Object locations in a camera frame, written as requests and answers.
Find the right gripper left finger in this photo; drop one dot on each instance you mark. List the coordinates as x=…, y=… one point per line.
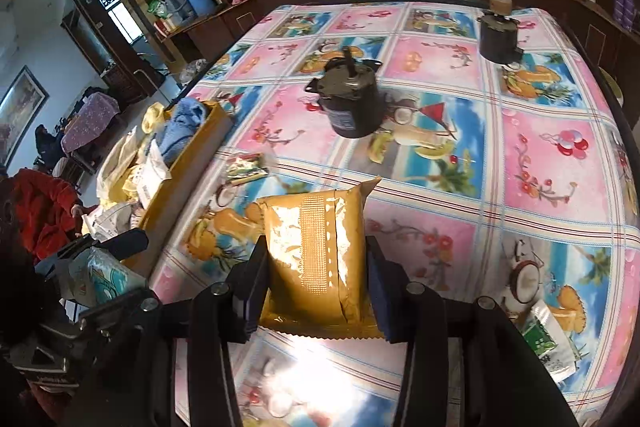
x=131, y=376

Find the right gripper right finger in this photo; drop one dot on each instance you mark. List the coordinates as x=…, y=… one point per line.
x=502, y=381

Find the green white medicine sachet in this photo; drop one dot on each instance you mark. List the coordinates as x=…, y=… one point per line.
x=544, y=334

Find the yellow snack packet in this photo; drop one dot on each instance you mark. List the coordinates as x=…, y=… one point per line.
x=318, y=264

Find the yellow fluffy towel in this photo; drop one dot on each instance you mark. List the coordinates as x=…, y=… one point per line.
x=117, y=179

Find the large blue towel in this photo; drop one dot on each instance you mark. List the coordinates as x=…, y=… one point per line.
x=186, y=118

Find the teal cartoon tissue pack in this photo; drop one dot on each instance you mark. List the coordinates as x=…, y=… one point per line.
x=95, y=277

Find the white lemon print tissue pack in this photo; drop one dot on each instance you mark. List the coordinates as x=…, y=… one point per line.
x=105, y=223

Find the silver medicine sachet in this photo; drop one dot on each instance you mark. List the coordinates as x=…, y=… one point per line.
x=151, y=175

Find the person in red jacket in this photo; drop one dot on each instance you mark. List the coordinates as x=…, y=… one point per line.
x=48, y=210

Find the colourful printed tablecloth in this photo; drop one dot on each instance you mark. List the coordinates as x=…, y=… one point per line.
x=517, y=182

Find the pack of coloured crayons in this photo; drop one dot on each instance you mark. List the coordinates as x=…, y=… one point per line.
x=245, y=168

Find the black motor with shaft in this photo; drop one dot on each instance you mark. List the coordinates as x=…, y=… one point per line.
x=348, y=94

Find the black motor with tape roll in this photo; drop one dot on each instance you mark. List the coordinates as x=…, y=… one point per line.
x=499, y=34

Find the purple bottles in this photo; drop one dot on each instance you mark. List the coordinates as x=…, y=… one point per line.
x=624, y=13

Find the framed wall painting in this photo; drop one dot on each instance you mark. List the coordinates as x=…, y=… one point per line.
x=19, y=106

